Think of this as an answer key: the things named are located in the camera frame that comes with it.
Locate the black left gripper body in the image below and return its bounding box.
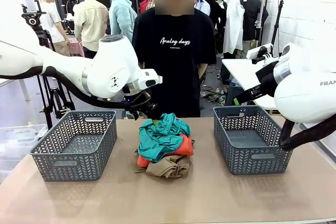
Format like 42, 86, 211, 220
124, 90, 161, 120

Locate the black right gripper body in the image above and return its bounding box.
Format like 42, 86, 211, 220
256, 60, 279, 97

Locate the teal garment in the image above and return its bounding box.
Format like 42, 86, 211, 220
138, 113, 192, 163

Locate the orange garment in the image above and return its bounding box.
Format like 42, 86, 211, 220
136, 134, 195, 168

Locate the tan garment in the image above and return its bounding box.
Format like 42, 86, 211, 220
135, 153, 191, 179

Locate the dark storage bin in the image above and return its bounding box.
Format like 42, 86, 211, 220
225, 78, 250, 106

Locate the large white table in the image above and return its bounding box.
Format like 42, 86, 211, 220
222, 58, 279, 111

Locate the grey plastic lattice basket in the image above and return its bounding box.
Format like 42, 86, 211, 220
29, 110, 118, 182
213, 105, 294, 176

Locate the person in black t-shirt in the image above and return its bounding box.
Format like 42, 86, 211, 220
132, 0, 217, 119

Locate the black light stand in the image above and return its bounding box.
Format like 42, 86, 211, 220
270, 0, 285, 57

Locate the mannequin in white coat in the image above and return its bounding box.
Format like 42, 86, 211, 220
223, 0, 246, 59

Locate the mannequin in black jacket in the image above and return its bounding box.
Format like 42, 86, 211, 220
240, 0, 269, 51

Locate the mannequin in dark outfit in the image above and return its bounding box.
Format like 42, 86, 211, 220
207, 0, 228, 54

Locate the pink checked tablecloth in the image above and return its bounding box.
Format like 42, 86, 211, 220
67, 37, 85, 57

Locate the mannequin in light blue fleece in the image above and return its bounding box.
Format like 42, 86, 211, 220
109, 0, 138, 44

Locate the mannequin in cream shirt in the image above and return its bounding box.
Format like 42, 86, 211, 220
73, 0, 110, 59

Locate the small white desk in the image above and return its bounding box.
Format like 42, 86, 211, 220
0, 78, 30, 102

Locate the background person in white t-shirt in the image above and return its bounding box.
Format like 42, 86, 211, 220
39, 0, 71, 57

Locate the black outfit with white print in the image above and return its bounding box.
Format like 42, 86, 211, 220
65, 0, 79, 16

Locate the clear plastic storage box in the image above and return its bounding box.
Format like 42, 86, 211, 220
0, 123, 48, 183

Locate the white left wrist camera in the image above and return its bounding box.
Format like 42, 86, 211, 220
138, 68, 163, 90

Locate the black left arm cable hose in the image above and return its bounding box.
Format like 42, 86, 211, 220
0, 66, 132, 110

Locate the black camera tripod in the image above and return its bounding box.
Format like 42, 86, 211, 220
20, 0, 77, 130

